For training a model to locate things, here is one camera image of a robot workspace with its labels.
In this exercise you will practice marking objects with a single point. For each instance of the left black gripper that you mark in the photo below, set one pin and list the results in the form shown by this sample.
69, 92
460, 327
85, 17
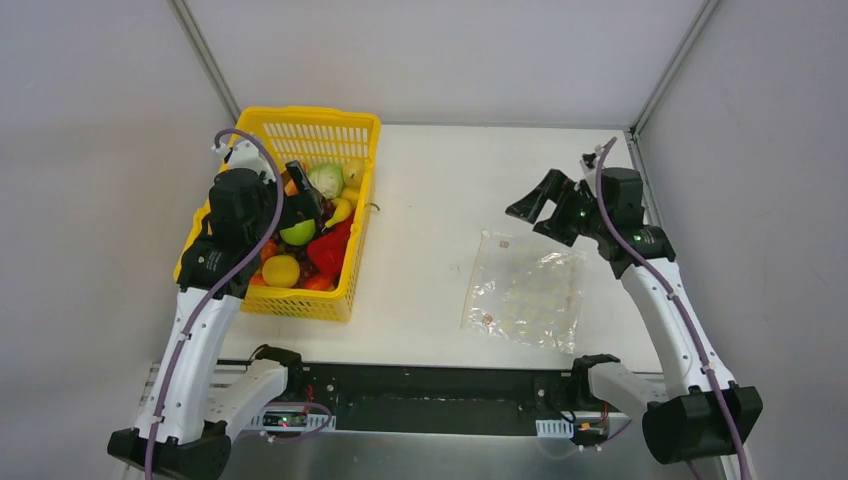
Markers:
299, 201

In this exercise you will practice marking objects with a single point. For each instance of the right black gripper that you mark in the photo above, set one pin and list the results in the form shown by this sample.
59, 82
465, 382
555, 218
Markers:
562, 208

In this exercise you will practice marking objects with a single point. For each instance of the green apple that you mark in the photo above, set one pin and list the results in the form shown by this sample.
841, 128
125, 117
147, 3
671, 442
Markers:
299, 234

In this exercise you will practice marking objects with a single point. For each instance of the yellow lemon fruit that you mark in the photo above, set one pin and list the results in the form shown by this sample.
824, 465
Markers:
281, 271

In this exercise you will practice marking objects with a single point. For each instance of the clear zip top bag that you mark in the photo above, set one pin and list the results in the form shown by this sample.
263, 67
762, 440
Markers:
526, 289

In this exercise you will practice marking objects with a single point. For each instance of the orange pumpkin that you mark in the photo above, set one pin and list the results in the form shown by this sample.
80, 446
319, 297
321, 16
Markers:
268, 250

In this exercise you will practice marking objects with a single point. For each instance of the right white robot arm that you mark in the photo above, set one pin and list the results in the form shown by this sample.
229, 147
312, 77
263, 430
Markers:
701, 411

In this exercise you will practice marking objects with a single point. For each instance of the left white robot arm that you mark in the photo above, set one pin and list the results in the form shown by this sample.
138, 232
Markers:
183, 432

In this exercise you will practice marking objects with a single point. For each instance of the green cabbage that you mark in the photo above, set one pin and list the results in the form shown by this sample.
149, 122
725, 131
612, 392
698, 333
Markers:
327, 179

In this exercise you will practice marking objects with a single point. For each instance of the yellow banana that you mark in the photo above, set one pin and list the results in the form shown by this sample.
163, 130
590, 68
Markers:
338, 210

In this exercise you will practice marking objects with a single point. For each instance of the yellow plastic basket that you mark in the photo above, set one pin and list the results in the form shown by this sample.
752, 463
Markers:
312, 136

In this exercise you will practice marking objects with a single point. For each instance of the yellow pear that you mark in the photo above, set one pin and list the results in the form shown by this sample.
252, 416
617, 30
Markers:
353, 174

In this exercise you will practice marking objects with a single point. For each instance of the red bell pepper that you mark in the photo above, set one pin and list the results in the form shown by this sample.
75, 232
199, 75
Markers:
327, 252

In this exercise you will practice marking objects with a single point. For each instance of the dark purple grapes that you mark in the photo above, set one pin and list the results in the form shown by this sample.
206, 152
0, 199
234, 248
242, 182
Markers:
299, 252

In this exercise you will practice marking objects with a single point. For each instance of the red tomato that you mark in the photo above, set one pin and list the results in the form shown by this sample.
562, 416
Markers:
320, 282

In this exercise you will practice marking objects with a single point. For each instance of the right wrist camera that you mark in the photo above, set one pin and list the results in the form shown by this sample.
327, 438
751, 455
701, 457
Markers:
588, 161

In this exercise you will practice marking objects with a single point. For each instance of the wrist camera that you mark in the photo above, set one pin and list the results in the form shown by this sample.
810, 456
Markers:
245, 154
588, 161

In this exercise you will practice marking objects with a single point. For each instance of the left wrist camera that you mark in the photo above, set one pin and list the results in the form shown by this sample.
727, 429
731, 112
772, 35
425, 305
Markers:
245, 154

